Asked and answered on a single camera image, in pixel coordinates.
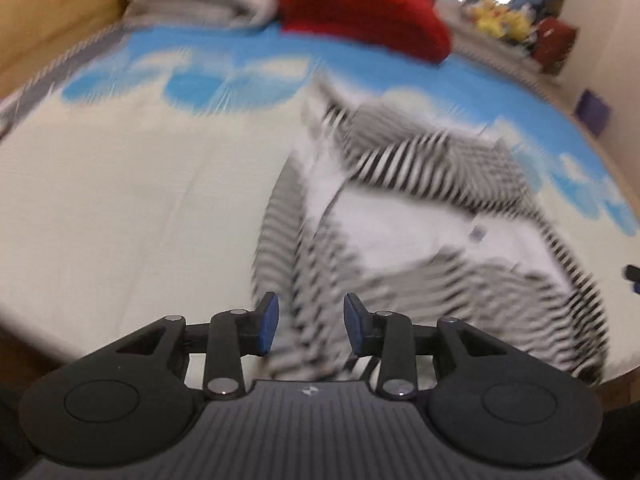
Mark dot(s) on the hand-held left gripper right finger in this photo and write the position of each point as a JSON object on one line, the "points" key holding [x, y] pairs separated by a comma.
{"points": [[352, 325]]}

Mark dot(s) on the dark red patterned bag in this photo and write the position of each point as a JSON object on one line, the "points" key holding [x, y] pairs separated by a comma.
{"points": [[552, 45]]}

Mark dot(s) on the purple box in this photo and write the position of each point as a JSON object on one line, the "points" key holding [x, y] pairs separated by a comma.
{"points": [[592, 112]]}

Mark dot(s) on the black-white striped hooded top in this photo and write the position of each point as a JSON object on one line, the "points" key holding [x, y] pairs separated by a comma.
{"points": [[425, 230]]}

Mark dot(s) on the yellow round plush toy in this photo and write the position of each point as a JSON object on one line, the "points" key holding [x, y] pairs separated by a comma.
{"points": [[517, 24]]}

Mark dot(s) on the red folded blanket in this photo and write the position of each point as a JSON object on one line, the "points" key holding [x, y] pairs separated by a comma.
{"points": [[360, 5]]}

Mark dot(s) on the blue printed bed sheet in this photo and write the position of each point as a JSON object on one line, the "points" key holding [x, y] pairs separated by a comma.
{"points": [[125, 200]]}

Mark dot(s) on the yellow duck plush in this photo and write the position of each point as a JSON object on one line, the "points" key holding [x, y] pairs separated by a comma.
{"points": [[487, 17]]}

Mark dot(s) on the wooden headboard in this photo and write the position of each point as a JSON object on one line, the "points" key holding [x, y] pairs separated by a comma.
{"points": [[50, 15]]}

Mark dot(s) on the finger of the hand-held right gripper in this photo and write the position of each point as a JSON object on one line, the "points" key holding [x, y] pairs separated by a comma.
{"points": [[632, 274]]}

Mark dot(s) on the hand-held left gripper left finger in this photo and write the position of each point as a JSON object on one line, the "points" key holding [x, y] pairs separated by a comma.
{"points": [[267, 322]]}

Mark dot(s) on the speckled white folded quilt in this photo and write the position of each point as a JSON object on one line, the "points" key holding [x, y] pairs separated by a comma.
{"points": [[200, 7]]}

